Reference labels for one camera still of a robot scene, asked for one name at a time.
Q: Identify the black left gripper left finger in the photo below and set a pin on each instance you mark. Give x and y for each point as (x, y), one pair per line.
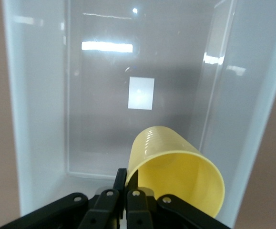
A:
(104, 205)

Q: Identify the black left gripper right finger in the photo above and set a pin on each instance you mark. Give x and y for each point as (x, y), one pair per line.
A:
(137, 207)

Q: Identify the yellow plastic cup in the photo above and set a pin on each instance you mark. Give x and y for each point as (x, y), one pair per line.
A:
(176, 171)

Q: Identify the white label sticker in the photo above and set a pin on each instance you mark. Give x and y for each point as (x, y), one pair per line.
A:
(141, 94)

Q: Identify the clear plastic bin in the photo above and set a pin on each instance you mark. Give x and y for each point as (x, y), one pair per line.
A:
(44, 95)

